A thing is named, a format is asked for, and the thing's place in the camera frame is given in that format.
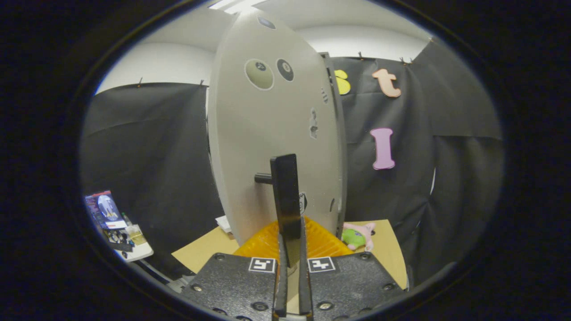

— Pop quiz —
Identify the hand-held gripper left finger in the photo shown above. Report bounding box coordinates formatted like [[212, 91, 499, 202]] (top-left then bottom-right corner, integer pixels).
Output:
[[181, 221, 289, 321]]

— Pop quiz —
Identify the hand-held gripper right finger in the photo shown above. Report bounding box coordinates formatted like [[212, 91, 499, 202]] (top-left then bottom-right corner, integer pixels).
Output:
[[298, 216, 405, 321]]

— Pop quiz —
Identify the grey shoe cabinet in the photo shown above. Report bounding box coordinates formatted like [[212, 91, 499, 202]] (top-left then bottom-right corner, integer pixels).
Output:
[[320, 52, 349, 226]]

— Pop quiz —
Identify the beige shoe cabinet door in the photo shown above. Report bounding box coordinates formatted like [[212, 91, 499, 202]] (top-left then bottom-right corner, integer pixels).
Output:
[[207, 11, 345, 268]]

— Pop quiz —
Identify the pink and green plush toy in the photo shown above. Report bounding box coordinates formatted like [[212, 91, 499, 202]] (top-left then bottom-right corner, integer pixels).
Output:
[[341, 222, 377, 251]]

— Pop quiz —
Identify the blue printed board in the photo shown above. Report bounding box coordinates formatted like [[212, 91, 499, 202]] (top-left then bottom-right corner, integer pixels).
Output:
[[84, 190, 128, 230]]

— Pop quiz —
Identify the black backdrop cloth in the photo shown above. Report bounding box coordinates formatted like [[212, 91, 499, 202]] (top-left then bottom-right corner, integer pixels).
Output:
[[80, 39, 505, 288]]

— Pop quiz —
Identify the long ceiling light panel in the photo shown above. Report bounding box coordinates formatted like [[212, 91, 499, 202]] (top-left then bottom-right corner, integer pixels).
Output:
[[209, 0, 266, 15]]

